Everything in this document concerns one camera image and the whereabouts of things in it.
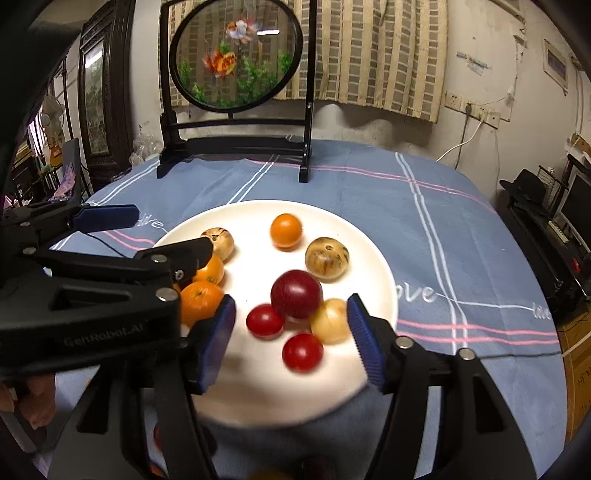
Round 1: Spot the dark red plum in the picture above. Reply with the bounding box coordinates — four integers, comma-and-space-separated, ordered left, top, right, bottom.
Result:
270, 271, 323, 319

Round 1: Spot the large orange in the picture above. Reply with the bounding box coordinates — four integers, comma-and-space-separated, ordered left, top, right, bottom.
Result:
178, 281, 225, 328

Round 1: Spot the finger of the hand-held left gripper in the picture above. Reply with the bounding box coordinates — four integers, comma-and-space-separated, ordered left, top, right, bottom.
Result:
0, 202, 140, 254
18, 236, 214, 319

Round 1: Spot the purple cloth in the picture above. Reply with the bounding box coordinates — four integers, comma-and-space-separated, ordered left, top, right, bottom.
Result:
51, 164, 78, 201

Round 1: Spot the black desk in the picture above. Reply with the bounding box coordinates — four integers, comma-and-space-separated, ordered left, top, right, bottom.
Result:
496, 185, 591, 326

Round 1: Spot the red tomato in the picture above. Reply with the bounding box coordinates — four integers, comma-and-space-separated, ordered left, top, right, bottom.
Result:
282, 333, 324, 373
246, 303, 286, 340

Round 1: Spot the white cable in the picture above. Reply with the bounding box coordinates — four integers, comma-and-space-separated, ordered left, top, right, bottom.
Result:
433, 117, 484, 163

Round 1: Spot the small orange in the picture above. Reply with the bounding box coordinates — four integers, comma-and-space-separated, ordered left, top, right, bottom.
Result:
270, 213, 303, 250
192, 255, 225, 284

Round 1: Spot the pale yellow round fruit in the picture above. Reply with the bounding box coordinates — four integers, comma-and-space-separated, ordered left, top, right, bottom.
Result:
310, 298, 352, 344

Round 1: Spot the black hat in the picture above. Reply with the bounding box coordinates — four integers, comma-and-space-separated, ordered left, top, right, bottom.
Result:
500, 168, 549, 209

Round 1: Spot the tan striped round fruit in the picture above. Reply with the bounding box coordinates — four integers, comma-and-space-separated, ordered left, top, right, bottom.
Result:
201, 227, 235, 261
305, 237, 350, 280

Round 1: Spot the person's left hand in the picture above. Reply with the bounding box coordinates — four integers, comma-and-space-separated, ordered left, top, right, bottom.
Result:
0, 374, 57, 431

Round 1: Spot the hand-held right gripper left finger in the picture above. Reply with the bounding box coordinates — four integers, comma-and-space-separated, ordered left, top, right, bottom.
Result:
48, 294, 237, 480

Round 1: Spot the dark wooden framed painting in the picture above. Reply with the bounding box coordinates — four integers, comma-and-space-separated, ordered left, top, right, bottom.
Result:
76, 0, 138, 183

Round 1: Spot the clear plastic bag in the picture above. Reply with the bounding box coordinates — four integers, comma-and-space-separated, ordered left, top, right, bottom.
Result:
128, 130, 163, 168

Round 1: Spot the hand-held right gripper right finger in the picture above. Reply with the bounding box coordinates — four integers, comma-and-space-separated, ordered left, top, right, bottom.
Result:
346, 293, 539, 480

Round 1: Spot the white electric fan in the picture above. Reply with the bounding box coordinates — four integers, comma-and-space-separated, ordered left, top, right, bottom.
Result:
44, 95, 66, 136

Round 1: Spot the beige checked curtain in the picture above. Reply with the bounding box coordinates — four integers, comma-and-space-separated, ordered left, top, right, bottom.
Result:
159, 0, 450, 124

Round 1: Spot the blue striped tablecloth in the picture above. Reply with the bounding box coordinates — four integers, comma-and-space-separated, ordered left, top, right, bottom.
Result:
44, 138, 570, 480

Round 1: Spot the round goldfish screen on stand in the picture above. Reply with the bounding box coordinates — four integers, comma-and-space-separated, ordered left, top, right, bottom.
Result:
156, 0, 319, 184

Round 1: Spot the white oval plate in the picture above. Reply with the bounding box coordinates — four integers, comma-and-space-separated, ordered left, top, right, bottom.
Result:
150, 199, 399, 425

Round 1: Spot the computer monitor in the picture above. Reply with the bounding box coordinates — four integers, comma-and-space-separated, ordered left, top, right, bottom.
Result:
556, 161, 591, 247

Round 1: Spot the grey board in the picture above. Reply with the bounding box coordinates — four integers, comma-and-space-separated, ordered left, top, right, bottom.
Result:
61, 137, 89, 197

